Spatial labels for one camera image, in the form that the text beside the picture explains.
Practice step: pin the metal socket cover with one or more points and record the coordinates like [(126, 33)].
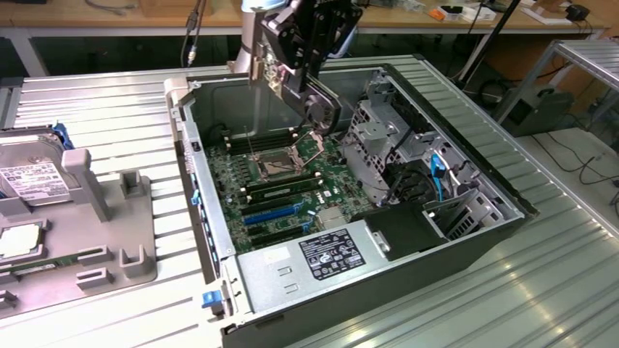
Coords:
[(310, 145)]

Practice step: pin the silver chipset heat sink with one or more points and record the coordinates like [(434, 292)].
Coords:
[(331, 216)]

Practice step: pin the silver power supply unit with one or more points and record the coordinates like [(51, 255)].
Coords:
[(271, 282)]

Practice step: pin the silver disk bay cage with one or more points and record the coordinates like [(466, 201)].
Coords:
[(373, 134)]

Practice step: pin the small white box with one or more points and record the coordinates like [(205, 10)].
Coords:
[(480, 13)]

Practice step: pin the blue case latch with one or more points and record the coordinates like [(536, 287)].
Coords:
[(210, 299)]

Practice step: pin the orange and black device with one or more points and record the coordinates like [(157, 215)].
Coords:
[(442, 13)]

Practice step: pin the black power adapter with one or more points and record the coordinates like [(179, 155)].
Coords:
[(577, 12)]

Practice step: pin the silver hard disk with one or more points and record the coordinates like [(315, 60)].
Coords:
[(34, 181)]

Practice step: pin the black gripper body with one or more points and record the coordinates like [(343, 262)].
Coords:
[(329, 5)]

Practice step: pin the small blue clip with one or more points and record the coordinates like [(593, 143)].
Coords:
[(195, 200)]

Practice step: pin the open black PC case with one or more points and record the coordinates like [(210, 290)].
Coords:
[(387, 290)]

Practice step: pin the silver CPU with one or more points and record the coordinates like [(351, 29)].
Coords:
[(17, 241)]

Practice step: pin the wooden desk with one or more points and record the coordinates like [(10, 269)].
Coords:
[(402, 20)]

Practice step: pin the green RAM stick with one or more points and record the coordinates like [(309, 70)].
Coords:
[(286, 188), (63, 261)]

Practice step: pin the blue disk caddy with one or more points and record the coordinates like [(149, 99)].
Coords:
[(62, 136)]

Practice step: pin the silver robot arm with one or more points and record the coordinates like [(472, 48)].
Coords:
[(245, 47)]

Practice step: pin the thin metal locking lever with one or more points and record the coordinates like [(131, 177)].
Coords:
[(250, 145)]

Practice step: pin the blue expansion slot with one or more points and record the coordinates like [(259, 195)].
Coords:
[(269, 215)]

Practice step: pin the black expansion slot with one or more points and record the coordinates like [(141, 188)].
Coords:
[(263, 207), (278, 237)]

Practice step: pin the black plastic shroud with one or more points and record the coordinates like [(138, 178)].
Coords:
[(402, 228)]

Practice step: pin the green motherboard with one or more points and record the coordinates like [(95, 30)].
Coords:
[(334, 185)]

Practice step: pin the black RAM slot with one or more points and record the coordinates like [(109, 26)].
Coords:
[(261, 144), (259, 137)]

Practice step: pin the metal frame table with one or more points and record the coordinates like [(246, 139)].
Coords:
[(590, 54)]

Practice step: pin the CPU socket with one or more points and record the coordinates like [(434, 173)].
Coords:
[(278, 168)]

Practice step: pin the black box under desk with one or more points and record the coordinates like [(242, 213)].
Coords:
[(546, 108)]

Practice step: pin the black tripod pole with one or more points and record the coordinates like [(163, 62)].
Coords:
[(493, 32)]

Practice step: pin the grey parts rack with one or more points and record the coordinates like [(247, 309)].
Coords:
[(63, 253)]

